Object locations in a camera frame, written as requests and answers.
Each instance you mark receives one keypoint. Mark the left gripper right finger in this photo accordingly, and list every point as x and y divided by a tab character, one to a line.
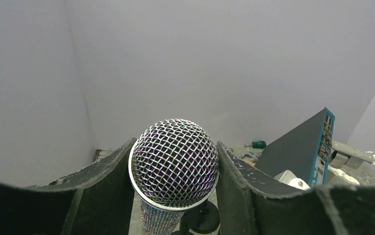
252	203

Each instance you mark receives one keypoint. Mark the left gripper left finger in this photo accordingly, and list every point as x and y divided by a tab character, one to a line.
96	200

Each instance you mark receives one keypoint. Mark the tall black round-base stand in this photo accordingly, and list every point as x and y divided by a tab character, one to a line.
203	219

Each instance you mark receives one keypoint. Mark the grey-headed tan microphone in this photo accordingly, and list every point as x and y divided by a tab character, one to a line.
173	168

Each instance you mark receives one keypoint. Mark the adjustable wrench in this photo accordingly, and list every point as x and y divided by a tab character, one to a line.
249	156

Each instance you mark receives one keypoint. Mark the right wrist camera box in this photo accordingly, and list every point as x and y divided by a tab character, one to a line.
289	178

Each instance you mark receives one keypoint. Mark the green-handled screwdriver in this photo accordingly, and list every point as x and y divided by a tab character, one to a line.
257	145

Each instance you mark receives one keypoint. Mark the blue network switch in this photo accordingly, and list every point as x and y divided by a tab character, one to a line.
305	150

